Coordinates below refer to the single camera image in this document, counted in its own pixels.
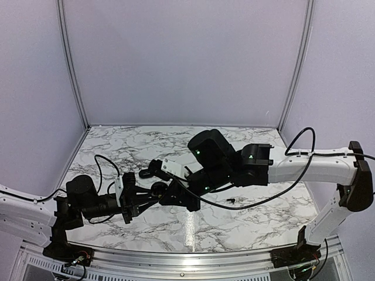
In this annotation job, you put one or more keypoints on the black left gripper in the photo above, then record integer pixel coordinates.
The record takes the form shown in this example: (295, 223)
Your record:
(133, 206)

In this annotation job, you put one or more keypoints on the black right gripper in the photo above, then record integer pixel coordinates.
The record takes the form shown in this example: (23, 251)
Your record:
(180, 197)

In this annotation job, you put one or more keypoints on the black round disc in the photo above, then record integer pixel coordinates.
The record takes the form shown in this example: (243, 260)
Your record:
(158, 189)

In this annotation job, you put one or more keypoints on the black earbud charging case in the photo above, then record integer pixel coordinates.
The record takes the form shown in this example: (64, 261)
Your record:
(145, 174)

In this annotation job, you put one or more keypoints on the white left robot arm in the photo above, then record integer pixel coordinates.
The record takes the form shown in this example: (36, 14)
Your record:
(45, 221)

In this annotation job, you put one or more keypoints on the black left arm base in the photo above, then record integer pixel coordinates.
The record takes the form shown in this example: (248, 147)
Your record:
(60, 249)

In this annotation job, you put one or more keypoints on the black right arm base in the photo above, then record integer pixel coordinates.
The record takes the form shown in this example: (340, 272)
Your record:
(293, 255)

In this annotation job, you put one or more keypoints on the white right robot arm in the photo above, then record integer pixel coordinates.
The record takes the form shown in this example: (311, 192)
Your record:
(262, 164)

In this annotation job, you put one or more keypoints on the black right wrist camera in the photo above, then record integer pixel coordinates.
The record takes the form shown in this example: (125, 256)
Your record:
(155, 169)

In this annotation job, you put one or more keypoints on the aluminium front rail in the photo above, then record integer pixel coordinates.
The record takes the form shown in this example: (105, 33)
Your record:
(115, 264)

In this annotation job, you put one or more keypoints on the right aluminium frame post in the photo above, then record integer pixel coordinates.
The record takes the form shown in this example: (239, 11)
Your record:
(300, 59)

